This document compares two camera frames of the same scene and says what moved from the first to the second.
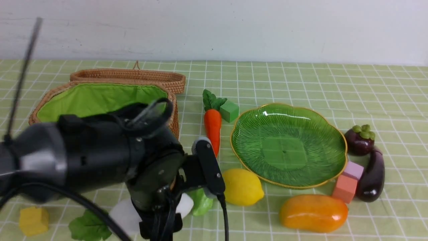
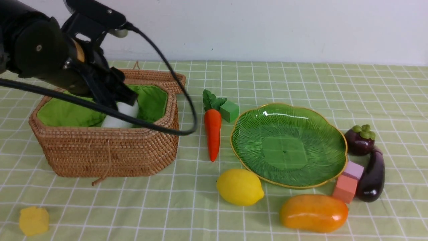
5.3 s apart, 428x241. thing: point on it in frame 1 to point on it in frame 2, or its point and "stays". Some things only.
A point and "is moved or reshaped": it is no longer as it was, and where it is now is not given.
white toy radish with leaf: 89,226 is moved or reshaped
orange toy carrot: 212,117 stays
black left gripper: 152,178 to 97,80
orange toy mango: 311,213 stays
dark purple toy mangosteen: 359,141 stays
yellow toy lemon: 242,187 stays
